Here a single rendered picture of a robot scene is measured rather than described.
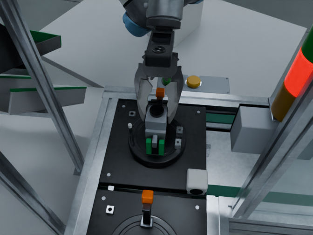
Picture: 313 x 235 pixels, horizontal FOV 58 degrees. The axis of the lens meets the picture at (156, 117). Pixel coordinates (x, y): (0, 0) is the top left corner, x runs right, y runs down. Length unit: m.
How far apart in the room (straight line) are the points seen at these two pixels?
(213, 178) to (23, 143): 0.54
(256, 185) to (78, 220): 0.37
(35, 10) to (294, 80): 2.91
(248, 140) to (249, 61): 0.69
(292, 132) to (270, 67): 0.74
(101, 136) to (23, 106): 0.25
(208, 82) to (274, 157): 0.47
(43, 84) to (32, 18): 2.51
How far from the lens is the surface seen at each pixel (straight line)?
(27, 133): 0.92
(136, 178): 0.65
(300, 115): 0.35
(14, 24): 0.46
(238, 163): 0.76
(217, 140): 0.78
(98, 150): 0.72
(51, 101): 0.56
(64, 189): 0.80
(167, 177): 0.65
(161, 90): 0.66
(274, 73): 1.08
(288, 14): 3.11
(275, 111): 0.40
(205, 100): 0.80
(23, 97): 0.55
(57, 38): 0.61
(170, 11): 0.59
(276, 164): 0.44
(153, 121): 0.59
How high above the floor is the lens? 1.56
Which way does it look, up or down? 53 degrees down
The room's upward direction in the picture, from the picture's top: straight up
